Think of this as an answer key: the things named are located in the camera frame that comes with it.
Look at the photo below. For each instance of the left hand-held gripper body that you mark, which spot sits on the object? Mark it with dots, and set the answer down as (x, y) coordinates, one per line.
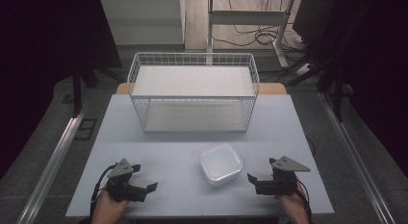
(121, 182)

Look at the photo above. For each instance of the white power strip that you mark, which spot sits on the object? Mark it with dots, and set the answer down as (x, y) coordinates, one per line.
(303, 69)

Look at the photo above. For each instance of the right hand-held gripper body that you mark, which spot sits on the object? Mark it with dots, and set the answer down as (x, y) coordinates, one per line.
(282, 180)

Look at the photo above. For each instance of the black square floor frame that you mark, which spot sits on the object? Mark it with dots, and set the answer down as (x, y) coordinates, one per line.
(86, 129)

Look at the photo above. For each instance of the person's left hand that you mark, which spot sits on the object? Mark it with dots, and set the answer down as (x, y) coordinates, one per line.
(107, 207)

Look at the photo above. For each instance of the white square plastic bowl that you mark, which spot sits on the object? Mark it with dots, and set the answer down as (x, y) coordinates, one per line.
(221, 164)

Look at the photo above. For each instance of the black metal stand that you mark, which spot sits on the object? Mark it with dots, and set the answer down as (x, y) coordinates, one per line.
(77, 86)
(336, 89)

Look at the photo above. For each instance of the white cabinet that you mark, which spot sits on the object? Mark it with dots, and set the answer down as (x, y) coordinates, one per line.
(144, 23)

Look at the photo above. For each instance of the person's right hand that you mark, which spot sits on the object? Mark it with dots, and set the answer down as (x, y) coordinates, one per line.
(293, 207)

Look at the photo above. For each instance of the white metal desk frame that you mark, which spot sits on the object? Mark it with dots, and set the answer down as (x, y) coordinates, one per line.
(247, 17)

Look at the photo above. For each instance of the aluminium rail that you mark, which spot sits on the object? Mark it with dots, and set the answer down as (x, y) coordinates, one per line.
(53, 163)
(356, 160)

